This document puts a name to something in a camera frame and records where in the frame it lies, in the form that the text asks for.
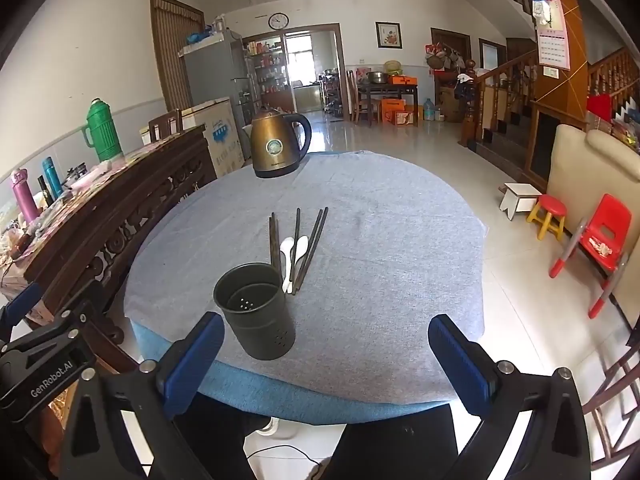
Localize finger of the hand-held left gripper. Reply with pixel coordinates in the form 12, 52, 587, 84
0, 281, 45, 343

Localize tall orange box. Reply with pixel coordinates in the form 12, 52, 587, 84
381, 98, 407, 123

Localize white chest freezer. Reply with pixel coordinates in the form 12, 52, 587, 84
140, 99, 246, 178

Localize dark wooden side table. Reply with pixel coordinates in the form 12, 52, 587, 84
356, 82, 419, 126

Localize grey refrigerator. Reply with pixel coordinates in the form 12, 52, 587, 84
179, 30, 261, 131

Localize dark metal utensil holder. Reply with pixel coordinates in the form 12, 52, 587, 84
213, 262, 297, 361

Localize red child chair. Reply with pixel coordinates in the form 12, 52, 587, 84
548, 193, 633, 319

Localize carved dark wooden sideboard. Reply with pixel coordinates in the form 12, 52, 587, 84
0, 125, 218, 376

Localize white plastic spoon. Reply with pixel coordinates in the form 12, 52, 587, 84
279, 237, 295, 295
290, 235, 310, 283

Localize pink water bottle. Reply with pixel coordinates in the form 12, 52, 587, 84
11, 169, 41, 225

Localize blue water bottle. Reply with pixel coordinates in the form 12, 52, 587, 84
41, 157, 64, 200

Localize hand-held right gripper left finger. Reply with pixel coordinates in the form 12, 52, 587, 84
57, 311, 226, 480

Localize framed wall picture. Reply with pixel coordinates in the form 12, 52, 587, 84
376, 21, 403, 50

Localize dark wooden chair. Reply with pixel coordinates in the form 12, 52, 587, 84
148, 109, 183, 142

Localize beige sofa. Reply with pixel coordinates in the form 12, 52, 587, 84
546, 123, 640, 281

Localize shop shelves with goods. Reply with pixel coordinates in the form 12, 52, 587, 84
247, 40, 288, 106

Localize green thermos jug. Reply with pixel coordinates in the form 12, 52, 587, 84
81, 98, 124, 163

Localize wall calendar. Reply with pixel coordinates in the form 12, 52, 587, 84
531, 0, 572, 72

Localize brown wooden door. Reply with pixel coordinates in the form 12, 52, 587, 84
150, 0, 206, 113

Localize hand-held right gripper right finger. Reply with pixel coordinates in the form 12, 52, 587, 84
427, 313, 607, 480

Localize black cable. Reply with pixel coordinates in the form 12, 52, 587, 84
245, 444, 323, 471

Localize red and yellow stool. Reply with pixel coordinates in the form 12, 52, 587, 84
526, 194, 568, 241

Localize wooden stair railing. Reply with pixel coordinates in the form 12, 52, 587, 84
460, 50, 541, 161

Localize brown lattice wooden chair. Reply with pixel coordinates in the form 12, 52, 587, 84
582, 340, 640, 471

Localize small white stool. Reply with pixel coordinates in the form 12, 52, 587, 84
498, 182, 543, 222

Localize bronze electric kettle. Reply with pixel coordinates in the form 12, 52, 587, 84
250, 107, 313, 179

